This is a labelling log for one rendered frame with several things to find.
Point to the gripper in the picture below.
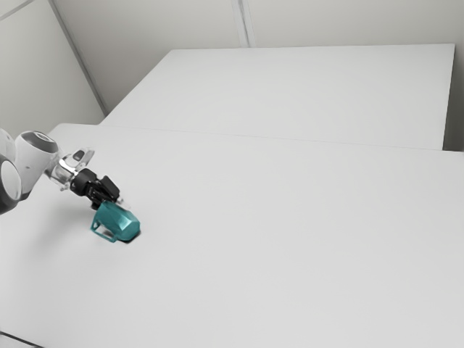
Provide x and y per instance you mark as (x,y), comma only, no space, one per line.
(82,182)

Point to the teal faceted mug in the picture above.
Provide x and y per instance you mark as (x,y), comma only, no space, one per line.
(117,223)

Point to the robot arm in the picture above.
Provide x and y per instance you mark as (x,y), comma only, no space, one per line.
(34,156)

